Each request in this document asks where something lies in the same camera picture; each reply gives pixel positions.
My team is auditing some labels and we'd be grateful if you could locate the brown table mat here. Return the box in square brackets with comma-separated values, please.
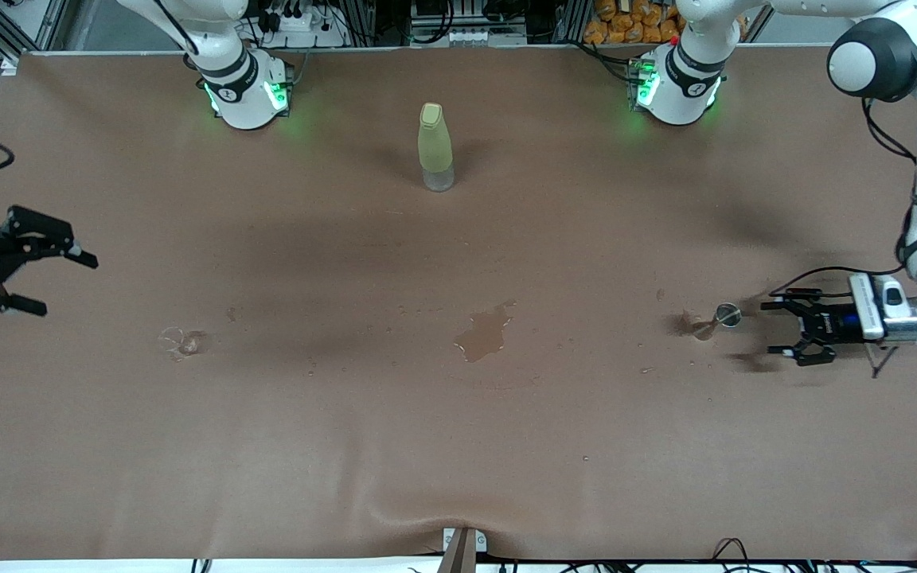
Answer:
[0, 44, 917, 562]

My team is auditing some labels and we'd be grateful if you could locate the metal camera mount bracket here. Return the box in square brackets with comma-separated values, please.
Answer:
[436, 527, 489, 573]

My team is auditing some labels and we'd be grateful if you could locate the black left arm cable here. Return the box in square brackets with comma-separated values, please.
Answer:
[769, 95, 917, 379]

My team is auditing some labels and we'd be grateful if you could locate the clear glass shaker cup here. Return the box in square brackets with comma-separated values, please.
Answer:
[158, 326, 206, 363]

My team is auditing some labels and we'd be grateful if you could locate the white power strip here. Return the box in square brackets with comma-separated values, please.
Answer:
[256, 6, 348, 49]

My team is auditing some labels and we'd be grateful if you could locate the orange snack bag pile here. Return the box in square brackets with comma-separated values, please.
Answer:
[583, 0, 682, 45]

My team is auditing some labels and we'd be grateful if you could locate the brown liquid puddle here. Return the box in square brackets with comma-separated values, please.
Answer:
[454, 299, 519, 364]

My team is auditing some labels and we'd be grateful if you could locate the yellow-green bottle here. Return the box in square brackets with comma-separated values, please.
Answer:
[417, 102, 456, 193]

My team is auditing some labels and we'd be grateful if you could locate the aluminium frame rail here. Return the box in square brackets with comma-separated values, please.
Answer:
[0, 0, 69, 68]

